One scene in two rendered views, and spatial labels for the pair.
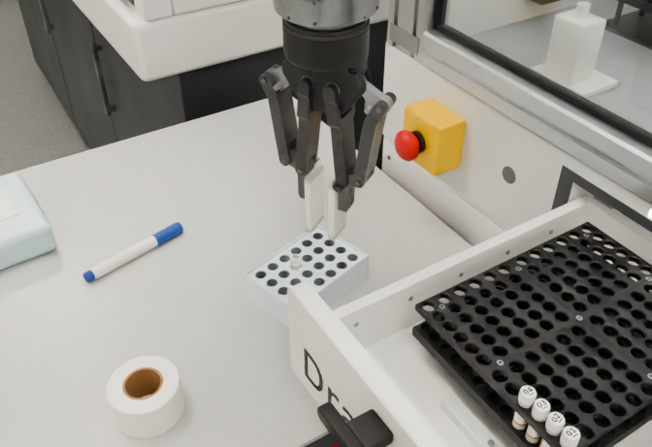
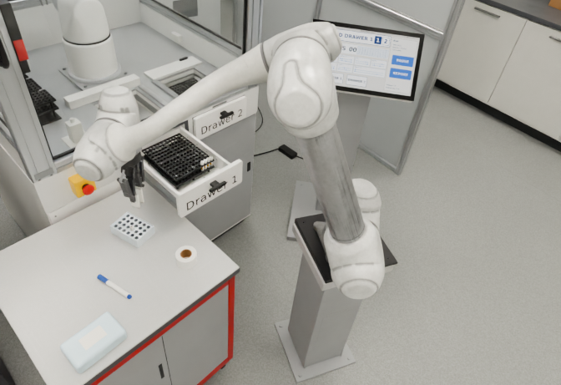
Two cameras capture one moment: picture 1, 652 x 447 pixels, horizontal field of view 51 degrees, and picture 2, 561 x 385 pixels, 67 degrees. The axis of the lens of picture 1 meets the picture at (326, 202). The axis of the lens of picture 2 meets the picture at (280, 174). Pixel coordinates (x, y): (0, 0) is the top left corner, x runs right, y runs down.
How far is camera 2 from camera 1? 1.32 m
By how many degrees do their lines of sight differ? 77
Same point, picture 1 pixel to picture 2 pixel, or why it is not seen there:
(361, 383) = (205, 183)
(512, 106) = not seen: hidden behind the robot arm
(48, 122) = not seen: outside the picture
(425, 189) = (78, 205)
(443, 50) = (67, 160)
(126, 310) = (145, 281)
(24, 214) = (99, 322)
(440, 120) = not seen: hidden behind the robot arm
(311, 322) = (189, 192)
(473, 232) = (105, 194)
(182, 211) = (85, 281)
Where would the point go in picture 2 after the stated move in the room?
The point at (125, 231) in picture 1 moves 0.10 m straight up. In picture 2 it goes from (98, 297) to (90, 278)
